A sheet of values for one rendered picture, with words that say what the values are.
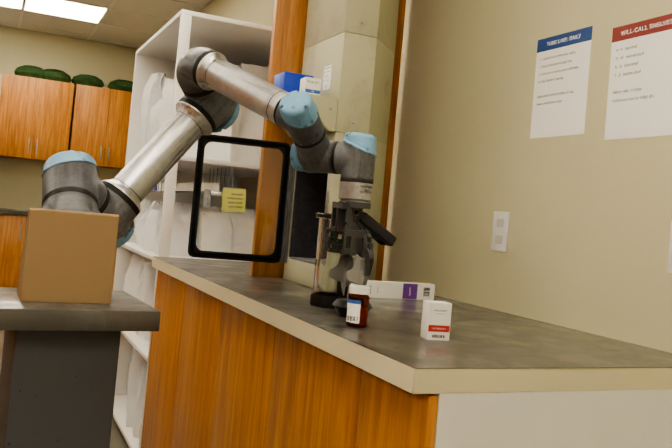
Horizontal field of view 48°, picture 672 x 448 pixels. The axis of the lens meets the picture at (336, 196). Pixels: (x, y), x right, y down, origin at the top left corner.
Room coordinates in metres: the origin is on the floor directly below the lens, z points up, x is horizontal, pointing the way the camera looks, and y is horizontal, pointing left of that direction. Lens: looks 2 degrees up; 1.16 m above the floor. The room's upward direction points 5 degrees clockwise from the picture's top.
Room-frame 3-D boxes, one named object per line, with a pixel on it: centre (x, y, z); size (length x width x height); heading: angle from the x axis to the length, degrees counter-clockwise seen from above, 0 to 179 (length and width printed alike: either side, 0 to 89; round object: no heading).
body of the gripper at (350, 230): (1.69, -0.04, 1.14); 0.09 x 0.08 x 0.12; 130
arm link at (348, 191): (1.69, -0.05, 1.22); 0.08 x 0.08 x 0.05
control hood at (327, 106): (2.35, 0.14, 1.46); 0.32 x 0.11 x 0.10; 25
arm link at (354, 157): (1.70, -0.04, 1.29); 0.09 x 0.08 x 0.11; 69
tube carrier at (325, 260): (1.86, -0.01, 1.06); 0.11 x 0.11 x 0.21
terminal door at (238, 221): (2.47, 0.31, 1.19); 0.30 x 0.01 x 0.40; 104
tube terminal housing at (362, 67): (2.43, -0.03, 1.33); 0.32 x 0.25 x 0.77; 25
